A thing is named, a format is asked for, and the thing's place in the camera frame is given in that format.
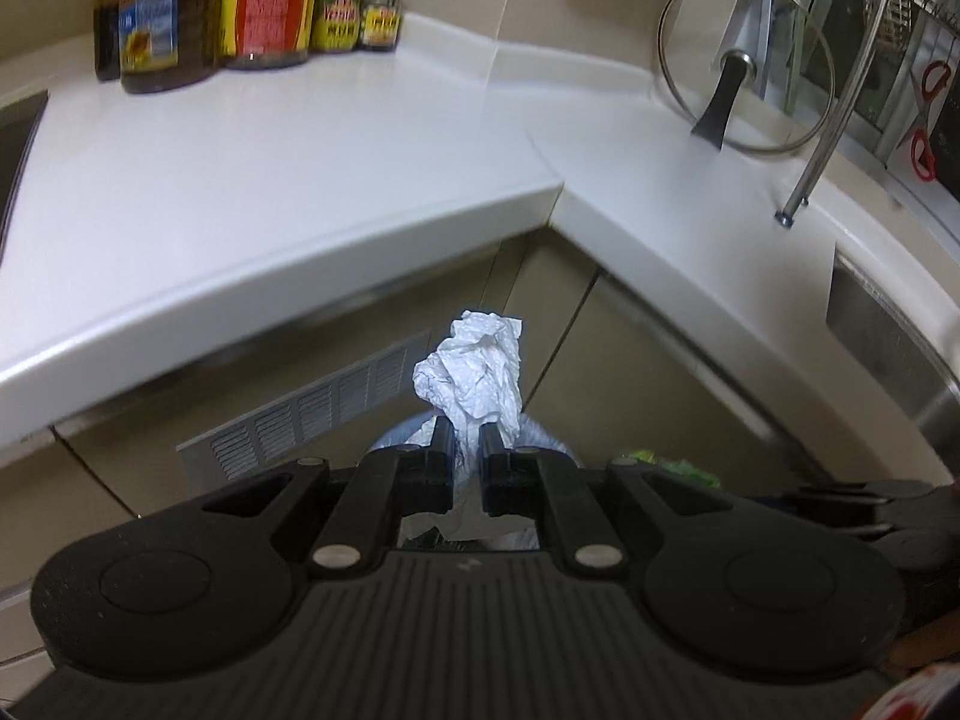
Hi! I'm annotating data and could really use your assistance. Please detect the dark liquid bottle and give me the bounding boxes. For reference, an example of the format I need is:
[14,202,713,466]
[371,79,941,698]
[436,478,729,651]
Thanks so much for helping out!
[93,0,125,83]

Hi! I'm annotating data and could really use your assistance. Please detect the glass pot lid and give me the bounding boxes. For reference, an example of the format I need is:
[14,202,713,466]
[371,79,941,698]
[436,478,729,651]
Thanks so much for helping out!
[658,0,837,156]

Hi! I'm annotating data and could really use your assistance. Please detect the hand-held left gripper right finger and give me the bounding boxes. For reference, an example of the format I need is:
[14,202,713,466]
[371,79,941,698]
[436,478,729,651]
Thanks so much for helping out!
[478,422,725,572]

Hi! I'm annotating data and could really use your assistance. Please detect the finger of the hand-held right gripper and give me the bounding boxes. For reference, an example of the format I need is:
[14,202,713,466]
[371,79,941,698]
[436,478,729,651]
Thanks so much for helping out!
[750,491,853,542]

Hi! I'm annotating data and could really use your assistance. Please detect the light green wrapper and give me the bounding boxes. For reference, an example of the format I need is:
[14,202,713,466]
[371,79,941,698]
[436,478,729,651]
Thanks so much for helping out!
[611,450,719,486]

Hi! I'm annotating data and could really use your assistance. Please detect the large green lid sauce jar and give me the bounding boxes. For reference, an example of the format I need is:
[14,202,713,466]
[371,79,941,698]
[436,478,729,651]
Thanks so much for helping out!
[310,0,369,54]

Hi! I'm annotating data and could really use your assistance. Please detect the black cooktop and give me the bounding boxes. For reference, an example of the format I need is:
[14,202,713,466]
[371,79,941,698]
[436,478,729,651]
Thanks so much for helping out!
[0,88,50,265]

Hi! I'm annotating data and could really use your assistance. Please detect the beige vented cabinet door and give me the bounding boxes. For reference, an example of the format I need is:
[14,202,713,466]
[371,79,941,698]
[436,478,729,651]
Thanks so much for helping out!
[52,236,518,541]

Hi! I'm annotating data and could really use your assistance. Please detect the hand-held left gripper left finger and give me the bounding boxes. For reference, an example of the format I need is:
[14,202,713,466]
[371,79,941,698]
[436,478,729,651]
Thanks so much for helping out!
[201,416,455,572]

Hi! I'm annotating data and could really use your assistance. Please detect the beige plain cabinet door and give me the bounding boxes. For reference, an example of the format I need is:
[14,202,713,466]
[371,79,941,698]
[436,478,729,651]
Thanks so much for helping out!
[517,270,841,496]

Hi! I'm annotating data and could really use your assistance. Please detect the wide silver vent grille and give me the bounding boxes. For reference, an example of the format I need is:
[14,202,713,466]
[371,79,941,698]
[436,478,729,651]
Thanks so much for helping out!
[176,330,433,485]

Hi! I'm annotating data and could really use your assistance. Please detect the red label oil bottle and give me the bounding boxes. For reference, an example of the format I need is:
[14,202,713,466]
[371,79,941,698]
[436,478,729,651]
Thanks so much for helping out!
[217,0,320,71]

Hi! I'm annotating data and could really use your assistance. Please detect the large white tissue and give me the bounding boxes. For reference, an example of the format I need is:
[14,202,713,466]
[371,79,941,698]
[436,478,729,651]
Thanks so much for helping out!
[405,310,524,542]

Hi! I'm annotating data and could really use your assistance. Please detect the stainless steel sink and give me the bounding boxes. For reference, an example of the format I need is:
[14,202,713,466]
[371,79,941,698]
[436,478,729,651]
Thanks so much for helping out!
[825,251,960,452]

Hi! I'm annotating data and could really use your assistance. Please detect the red scissors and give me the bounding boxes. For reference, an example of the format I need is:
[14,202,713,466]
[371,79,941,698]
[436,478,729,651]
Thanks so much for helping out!
[910,60,953,183]

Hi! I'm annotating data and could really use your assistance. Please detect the small sauce jar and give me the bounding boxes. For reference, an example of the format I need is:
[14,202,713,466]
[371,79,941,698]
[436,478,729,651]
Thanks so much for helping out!
[360,0,405,54]

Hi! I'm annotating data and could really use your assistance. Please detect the white trash bin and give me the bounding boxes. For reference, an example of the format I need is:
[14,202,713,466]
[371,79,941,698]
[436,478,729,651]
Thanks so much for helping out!
[371,412,580,550]

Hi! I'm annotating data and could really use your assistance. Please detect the chrome dish rack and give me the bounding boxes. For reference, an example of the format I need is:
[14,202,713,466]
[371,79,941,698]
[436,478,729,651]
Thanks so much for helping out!
[775,0,960,230]

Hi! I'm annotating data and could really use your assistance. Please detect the blue label oil bottle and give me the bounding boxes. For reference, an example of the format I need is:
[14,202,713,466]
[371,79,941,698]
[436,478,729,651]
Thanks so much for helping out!
[118,0,221,95]

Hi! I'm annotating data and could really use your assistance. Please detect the steel cleaver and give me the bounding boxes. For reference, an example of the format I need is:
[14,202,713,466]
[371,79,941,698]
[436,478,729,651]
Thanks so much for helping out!
[718,0,779,102]

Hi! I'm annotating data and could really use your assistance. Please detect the red white printed cloth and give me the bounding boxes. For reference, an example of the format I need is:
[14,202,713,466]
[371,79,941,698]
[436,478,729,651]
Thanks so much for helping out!
[847,664,960,720]

